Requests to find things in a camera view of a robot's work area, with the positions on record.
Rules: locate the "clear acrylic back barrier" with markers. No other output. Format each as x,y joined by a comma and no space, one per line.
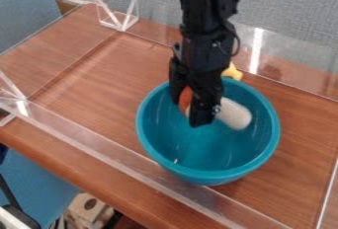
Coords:
301,64

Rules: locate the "clear acrylic barrier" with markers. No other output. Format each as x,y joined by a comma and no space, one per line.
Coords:
301,64
215,205

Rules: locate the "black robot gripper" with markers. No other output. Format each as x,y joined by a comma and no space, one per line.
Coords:
199,59

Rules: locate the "clear acrylic corner bracket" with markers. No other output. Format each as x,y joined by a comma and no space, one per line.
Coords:
112,18

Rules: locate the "plush mushroom with orange cap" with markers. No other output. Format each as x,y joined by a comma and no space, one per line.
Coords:
233,114

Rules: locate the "yellow plush banana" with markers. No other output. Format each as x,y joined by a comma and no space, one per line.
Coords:
233,73

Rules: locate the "beige block with hole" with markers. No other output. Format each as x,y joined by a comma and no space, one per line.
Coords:
87,213

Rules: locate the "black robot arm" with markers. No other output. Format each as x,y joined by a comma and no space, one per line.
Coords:
204,17

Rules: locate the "clear acrylic front barrier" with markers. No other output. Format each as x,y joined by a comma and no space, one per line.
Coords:
215,205

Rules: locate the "blue plastic bowl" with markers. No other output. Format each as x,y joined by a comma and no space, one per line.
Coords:
210,155

